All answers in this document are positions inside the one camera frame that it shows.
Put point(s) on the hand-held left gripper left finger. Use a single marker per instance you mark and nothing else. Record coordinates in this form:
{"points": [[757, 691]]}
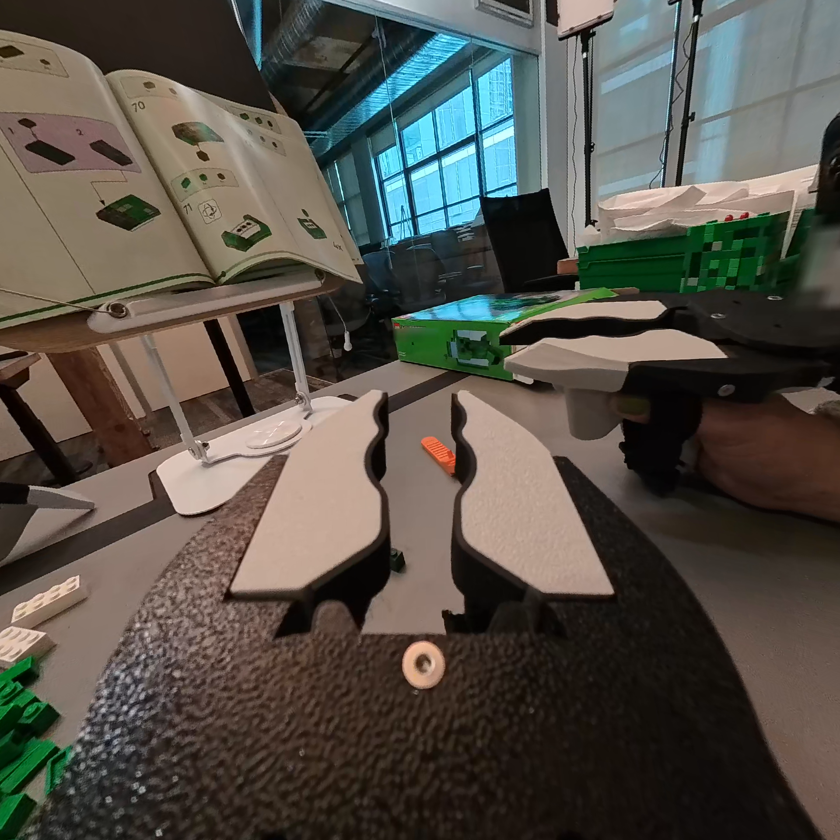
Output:
{"points": [[315, 505]]}

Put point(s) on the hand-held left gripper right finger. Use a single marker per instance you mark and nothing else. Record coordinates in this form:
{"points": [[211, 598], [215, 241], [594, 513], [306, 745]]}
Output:
{"points": [[525, 512]]}

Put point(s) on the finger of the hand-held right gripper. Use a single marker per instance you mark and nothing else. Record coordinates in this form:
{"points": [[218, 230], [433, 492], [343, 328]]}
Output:
{"points": [[577, 358], [604, 312]]}

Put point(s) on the dark green lego piece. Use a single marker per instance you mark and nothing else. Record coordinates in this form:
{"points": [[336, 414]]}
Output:
{"points": [[396, 559]]}

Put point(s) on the green lego set box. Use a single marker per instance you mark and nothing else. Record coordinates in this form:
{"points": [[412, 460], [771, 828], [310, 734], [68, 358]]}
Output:
{"points": [[446, 328]]}

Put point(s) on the white lego brick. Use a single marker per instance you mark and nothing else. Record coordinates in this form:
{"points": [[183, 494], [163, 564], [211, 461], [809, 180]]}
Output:
{"points": [[49, 600], [23, 643]]}

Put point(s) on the pile of bright green lego pieces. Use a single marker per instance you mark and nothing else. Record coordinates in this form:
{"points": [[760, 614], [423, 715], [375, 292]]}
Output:
{"points": [[26, 715]]}

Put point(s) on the person's right hand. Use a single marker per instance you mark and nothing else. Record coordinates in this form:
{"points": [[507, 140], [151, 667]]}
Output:
{"points": [[768, 453]]}

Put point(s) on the green bin with papers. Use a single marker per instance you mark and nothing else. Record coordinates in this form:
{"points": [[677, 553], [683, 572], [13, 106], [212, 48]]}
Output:
{"points": [[630, 259]]}

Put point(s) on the black office chair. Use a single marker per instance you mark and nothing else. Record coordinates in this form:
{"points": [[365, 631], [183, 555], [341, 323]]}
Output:
{"points": [[525, 243]]}

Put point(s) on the orange brick separator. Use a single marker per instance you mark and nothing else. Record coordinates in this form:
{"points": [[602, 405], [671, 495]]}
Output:
{"points": [[436, 449]]}

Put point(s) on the pile of white paper bags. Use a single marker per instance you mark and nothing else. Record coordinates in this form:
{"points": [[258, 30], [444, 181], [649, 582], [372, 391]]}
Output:
{"points": [[656, 210]]}

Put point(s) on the white book stand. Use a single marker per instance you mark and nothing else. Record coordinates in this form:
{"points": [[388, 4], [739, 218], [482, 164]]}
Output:
{"points": [[197, 485]]}

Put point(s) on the studio light on stand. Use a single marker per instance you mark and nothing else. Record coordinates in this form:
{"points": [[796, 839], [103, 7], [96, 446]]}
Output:
{"points": [[680, 177], [584, 16]]}

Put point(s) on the wooden table leg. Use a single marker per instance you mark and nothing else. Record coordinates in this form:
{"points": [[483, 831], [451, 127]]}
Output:
{"points": [[98, 407]]}

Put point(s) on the open instruction book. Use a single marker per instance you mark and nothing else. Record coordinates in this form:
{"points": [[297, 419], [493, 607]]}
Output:
{"points": [[98, 197]]}

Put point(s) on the black mount with grey wedges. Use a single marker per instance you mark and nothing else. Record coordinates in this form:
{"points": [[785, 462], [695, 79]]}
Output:
{"points": [[39, 505]]}

